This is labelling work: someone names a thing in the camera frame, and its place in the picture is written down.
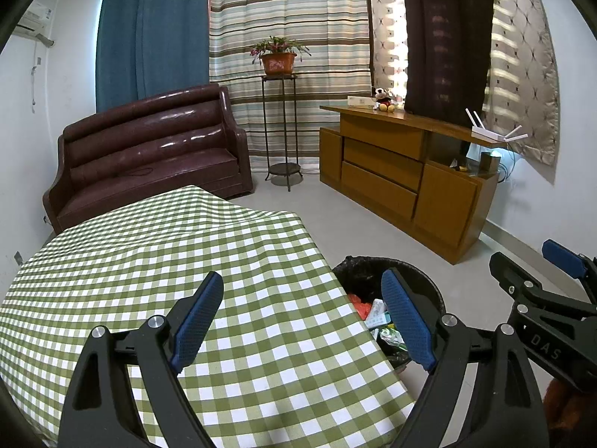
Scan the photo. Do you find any green checked tablecloth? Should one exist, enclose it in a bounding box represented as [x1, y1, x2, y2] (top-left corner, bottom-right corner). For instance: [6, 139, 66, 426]
[0, 184, 416, 448]

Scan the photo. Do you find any red plastic bag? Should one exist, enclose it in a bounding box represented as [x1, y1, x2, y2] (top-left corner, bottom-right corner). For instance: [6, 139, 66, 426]
[349, 293, 374, 322]

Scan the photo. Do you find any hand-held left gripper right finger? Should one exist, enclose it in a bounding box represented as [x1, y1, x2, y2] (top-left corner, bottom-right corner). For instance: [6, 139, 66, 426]
[380, 268, 544, 448]

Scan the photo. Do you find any wall cable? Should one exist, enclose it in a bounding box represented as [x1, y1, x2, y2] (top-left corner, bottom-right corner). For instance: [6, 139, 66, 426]
[29, 56, 44, 113]

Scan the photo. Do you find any striped curtain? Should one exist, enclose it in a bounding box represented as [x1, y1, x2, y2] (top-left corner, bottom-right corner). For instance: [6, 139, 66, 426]
[207, 0, 374, 169]

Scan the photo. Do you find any white router with antennas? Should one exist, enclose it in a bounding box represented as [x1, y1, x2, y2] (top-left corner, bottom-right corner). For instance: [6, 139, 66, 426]
[465, 108, 530, 144]

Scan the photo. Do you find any white packet with red print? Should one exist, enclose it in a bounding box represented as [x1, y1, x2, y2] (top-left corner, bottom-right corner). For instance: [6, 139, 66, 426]
[364, 299, 397, 333]

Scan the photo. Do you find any blue curtain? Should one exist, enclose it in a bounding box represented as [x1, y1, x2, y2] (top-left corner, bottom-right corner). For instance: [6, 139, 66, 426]
[96, 0, 215, 112]

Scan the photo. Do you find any white air conditioner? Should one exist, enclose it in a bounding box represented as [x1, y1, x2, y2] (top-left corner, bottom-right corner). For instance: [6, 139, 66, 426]
[13, 2, 56, 47]

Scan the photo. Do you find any wooden cabinet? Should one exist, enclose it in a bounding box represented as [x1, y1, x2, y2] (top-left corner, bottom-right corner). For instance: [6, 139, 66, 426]
[319, 104, 507, 265]

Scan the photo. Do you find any beige patterned curtain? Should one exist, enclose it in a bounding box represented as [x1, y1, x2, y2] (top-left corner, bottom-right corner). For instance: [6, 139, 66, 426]
[368, 0, 559, 185]

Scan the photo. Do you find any plush mouse toy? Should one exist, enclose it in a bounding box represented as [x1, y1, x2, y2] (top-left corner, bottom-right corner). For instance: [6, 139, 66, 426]
[372, 87, 397, 113]

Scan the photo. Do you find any potted plant in orange pot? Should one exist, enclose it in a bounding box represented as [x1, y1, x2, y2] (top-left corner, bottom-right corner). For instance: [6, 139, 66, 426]
[250, 36, 309, 75]

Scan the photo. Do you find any dark brown curtain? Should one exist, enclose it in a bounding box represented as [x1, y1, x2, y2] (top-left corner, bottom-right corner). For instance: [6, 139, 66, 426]
[400, 0, 495, 117]

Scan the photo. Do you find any black metal plant stand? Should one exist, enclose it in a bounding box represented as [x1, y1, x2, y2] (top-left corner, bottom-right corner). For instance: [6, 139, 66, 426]
[261, 74, 304, 192]

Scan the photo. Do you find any person's right forearm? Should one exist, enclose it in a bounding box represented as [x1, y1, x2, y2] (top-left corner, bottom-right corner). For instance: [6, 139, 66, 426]
[542, 377, 597, 448]

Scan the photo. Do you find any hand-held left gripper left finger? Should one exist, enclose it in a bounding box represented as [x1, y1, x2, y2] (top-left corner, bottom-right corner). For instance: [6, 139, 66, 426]
[58, 271, 225, 448]

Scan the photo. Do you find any brown leather sofa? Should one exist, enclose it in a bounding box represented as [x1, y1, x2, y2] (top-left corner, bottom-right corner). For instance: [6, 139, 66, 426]
[43, 83, 255, 235]

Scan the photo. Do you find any bin with black liner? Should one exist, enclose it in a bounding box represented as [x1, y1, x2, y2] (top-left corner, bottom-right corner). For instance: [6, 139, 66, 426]
[332, 256, 446, 369]

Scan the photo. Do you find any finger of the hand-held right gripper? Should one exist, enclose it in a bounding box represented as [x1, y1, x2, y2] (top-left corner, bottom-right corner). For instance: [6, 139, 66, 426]
[489, 252, 537, 300]
[542, 239, 597, 302]

